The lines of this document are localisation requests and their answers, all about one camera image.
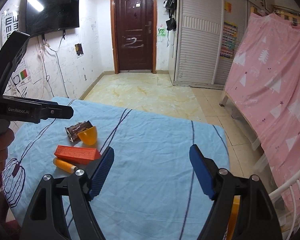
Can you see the light blue bed sheet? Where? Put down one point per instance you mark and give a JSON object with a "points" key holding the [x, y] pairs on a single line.
{"points": [[150, 192]]}

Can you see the brown snack wrapper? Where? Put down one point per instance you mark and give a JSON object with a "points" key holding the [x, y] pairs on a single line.
{"points": [[73, 131]]}

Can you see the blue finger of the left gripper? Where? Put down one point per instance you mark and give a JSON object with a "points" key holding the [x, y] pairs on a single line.
{"points": [[44, 101]]}

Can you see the pink tree-print curtain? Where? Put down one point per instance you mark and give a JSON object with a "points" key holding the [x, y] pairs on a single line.
{"points": [[264, 84]]}

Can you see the colourful wall chart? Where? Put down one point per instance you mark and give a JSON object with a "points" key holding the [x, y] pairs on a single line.
{"points": [[229, 38]]}

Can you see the yellow trash bin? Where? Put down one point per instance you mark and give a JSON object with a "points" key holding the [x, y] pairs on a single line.
{"points": [[233, 218]]}

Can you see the black wall television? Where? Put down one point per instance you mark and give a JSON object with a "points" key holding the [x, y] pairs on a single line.
{"points": [[45, 16]]}

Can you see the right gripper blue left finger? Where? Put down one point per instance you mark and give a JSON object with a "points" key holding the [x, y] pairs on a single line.
{"points": [[101, 169]]}

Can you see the broken wall socket hole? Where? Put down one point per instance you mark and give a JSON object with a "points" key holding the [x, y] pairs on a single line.
{"points": [[79, 49]]}

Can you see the dark red wooden door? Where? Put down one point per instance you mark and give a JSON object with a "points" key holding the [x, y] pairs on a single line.
{"points": [[134, 35]]}

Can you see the orange cardboard box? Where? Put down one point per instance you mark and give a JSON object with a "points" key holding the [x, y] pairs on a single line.
{"points": [[78, 155]]}

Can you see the white metal chair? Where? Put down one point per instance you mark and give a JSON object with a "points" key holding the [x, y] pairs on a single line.
{"points": [[289, 192]]}

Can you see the small yellow plastic cup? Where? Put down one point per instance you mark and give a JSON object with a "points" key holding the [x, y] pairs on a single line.
{"points": [[88, 136]]}

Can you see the white slatted wardrobe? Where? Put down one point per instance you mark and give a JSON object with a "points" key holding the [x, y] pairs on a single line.
{"points": [[200, 37]]}

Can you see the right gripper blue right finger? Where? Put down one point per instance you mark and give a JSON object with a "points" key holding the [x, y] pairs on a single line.
{"points": [[202, 171]]}

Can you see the orange thread spool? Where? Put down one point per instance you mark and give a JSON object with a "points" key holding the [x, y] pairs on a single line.
{"points": [[65, 166]]}

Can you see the eye chart poster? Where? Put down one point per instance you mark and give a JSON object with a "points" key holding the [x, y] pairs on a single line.
{"points": [[14, 44]]}

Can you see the black hanging bags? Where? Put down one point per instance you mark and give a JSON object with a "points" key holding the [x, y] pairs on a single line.
{"points": [[171, 6]]}

